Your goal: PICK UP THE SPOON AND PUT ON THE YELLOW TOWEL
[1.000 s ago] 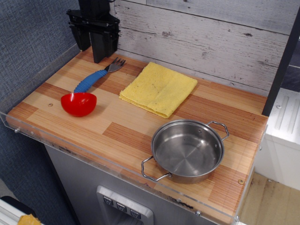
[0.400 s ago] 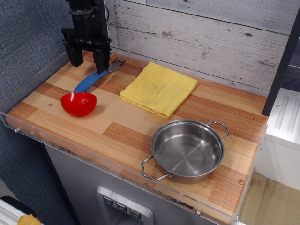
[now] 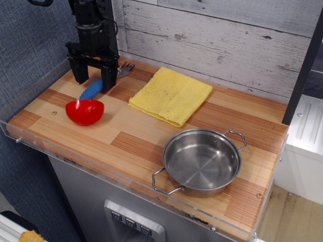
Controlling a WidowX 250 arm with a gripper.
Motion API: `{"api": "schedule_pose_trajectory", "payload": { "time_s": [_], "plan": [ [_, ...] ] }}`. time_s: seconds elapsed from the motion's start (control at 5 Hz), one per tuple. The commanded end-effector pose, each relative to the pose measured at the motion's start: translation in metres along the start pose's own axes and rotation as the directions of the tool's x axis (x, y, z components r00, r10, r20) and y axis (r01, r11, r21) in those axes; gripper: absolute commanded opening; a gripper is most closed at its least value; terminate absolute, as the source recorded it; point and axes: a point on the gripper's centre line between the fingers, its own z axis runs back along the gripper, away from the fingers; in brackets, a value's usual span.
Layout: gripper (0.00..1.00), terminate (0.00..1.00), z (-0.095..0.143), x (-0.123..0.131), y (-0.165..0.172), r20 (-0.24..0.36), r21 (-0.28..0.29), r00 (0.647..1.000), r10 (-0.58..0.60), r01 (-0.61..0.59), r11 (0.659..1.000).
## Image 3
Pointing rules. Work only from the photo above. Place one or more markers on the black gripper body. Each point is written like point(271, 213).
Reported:
point(93, 46)

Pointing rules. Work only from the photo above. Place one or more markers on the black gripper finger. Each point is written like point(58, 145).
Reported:
point(79, 69)
point(109, 77)

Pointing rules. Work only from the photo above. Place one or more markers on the blue handled metal spork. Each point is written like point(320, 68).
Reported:
point(92, 90)

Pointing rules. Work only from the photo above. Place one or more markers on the yellow towel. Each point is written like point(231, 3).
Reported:
point(171, 96)

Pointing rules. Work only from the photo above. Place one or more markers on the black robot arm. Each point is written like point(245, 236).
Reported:
point(88, 12)

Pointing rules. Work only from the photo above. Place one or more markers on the red plastic bowl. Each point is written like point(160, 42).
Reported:
point(84, 112)

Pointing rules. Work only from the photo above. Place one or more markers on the clear acrylic table guard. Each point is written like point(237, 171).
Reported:
point(127, 144)

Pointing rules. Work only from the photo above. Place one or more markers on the stainless steel pot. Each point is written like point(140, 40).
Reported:
point(202, 162)

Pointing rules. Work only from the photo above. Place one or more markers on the grey toy fridge cabinet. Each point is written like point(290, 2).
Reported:
point(110, 211)

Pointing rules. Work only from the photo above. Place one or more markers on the white toy sink unit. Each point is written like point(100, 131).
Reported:
point(299, 167)

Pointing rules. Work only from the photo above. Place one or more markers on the black vertical post right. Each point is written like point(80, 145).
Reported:
point(304, 72)

